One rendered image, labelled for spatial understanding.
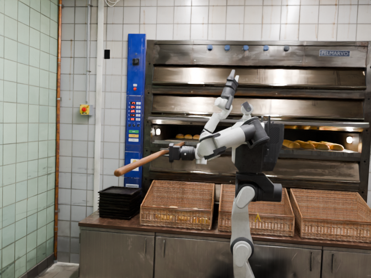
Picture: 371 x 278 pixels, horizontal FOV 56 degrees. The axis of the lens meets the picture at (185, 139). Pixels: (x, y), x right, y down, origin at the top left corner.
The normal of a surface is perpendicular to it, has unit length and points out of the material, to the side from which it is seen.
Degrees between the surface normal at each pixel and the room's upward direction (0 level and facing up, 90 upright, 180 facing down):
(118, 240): 90
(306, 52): 90
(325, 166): 70
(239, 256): 90
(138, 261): 90
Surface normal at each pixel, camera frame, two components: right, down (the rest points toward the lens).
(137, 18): -0.14, 0.05
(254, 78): -0.11, -0.30
